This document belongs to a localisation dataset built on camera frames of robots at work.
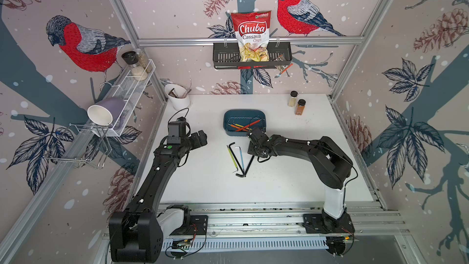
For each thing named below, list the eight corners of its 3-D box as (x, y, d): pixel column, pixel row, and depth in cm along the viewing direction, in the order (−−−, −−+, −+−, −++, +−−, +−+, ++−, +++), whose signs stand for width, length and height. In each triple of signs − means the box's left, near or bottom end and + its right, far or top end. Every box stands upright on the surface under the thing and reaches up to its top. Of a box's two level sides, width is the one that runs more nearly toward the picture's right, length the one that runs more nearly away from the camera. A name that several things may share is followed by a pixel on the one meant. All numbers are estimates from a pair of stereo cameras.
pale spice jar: (288, 106, 117) (292, 96, 110) (287, 101, 121) (290, 90, 113) (295, 106, 117) (299, 96, 110) (293, 101, 121) (297, 90, 113)
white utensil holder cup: (177, 114, 115) (172, 100, 105) (168, 98, 124) (162, 85, 114) (193, 106, 119) (189, 93, 109) (183, 92, 128) (178, 79, 118)
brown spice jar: (295, 115, 113) (299, 105, 106) (294, 108, 116) (297, 99, 110) (303, 115, 113) (307, 105, 106) (301, 108, 116) (304, 99, 110)
